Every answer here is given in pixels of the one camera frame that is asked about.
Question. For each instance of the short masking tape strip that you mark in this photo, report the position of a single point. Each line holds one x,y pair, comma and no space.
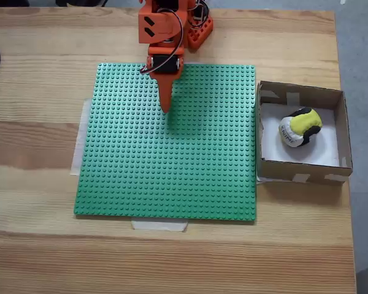
159,225

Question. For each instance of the wide masking tape strip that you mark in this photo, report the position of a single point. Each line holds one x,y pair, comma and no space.
79,147

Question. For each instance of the white paper sheet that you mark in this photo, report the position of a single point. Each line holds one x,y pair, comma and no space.
270,144

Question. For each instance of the green studded baseplate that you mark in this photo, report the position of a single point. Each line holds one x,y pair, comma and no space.
187,153

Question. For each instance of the brown cardboard box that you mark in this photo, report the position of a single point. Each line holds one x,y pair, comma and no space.
294,173

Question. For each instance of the white yellow black ball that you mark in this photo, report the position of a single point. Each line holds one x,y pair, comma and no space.
303,122

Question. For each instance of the tape piece on box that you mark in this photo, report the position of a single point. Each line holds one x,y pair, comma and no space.
334,177
302,178
292,99

